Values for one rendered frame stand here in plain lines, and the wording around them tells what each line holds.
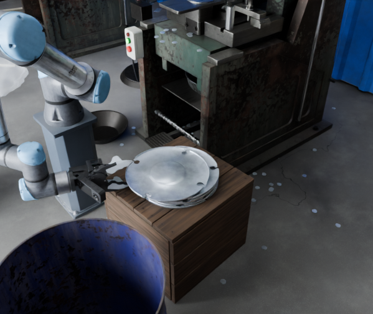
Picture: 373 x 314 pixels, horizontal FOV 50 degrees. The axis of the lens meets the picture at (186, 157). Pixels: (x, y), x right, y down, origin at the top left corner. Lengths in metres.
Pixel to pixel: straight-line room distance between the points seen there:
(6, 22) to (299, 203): 1.39
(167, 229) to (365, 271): 0.83
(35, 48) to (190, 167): 0.64
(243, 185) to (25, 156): 0.71
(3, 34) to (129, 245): 0.63
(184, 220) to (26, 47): 0.68
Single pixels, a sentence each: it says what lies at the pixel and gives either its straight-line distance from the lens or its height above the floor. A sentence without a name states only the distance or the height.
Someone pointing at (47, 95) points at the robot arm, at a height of 0.57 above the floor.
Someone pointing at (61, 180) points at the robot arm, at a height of 0.44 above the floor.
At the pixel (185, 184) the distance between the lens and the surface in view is 1.35.
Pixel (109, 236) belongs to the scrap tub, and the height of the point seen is 0.42.
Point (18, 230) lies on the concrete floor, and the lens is 1.87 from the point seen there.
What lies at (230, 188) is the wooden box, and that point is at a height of 0.35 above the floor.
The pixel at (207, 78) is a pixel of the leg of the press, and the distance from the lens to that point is 1.60.
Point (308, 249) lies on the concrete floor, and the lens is 1.74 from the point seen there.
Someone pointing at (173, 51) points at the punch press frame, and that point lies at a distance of 1.85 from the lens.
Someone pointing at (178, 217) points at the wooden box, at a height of 0.35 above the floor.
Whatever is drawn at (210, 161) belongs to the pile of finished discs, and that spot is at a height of 0.39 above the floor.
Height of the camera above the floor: 1.30
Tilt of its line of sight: 38 degrees down
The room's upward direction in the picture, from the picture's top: straight up
